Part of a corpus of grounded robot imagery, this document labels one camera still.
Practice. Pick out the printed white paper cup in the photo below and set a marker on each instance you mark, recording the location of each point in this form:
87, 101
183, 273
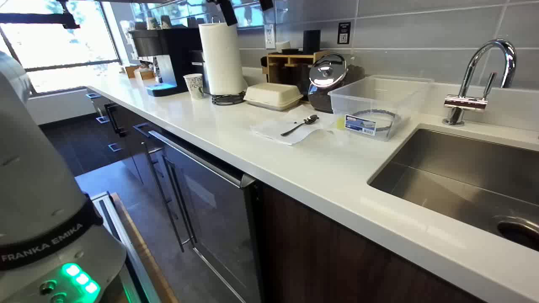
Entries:
194, 86

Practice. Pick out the blue and white label pack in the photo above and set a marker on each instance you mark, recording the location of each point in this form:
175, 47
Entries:
359, 127

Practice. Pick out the white paper towel roll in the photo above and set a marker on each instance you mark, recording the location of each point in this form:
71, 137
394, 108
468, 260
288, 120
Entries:
221, 59

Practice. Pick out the black rectangular device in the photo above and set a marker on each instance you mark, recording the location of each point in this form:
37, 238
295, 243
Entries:
311, 41

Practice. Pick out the wooden organizer box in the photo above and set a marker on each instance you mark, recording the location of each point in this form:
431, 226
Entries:
283, 66

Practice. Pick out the black coffee machine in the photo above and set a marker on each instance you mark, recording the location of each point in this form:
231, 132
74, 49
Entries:
173, 51

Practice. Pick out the black paper towel holder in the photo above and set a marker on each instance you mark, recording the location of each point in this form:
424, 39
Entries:
227, 100

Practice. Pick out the black cooker with shiny lid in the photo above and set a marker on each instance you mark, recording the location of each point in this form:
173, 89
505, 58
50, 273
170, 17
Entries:
328, 73

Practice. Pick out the small brown container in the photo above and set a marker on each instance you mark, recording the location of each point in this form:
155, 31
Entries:
146, 74

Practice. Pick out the clear plastic wrapper sheet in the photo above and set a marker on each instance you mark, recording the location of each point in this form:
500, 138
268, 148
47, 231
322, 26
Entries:
269, 132

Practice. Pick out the clear plastic bin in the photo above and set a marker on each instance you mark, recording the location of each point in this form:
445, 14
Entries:
381, 93

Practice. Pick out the dark drawer cabinet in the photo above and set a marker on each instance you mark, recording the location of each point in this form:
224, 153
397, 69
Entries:
119, 120

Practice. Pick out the dark stainless dishwasher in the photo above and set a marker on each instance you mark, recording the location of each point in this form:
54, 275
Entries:
219, 224

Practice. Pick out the chrome faucet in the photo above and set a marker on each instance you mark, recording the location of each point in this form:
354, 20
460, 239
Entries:
477, 103

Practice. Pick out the wooden edged robot cart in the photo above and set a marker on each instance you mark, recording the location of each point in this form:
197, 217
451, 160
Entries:
140, 253

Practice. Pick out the stainless steel sink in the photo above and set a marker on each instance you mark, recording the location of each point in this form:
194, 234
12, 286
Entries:
460, 174

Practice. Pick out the dark wooden base cabinet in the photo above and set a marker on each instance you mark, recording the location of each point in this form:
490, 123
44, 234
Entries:
337, 263

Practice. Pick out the sink drain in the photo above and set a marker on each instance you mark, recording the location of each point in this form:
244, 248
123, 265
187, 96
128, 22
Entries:
522, 233

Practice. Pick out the black wall outlet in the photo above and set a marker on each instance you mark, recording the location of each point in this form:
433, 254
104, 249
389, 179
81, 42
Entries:
343, 32

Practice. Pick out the window with black frame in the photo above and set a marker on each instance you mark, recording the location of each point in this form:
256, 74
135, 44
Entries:
61, 44

